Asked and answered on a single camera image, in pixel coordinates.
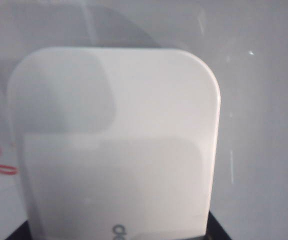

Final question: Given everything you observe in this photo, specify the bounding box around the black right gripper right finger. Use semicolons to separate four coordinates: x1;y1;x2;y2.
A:
204;211;235;240

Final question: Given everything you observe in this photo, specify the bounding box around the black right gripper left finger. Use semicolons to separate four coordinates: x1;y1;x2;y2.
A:
4;219;31;240

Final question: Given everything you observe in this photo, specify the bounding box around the white rectangular whiteboard eraser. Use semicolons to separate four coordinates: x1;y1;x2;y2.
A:
5;46;222;240

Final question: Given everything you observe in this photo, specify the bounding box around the red marker writing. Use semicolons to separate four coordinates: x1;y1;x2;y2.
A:
0;147;18;176

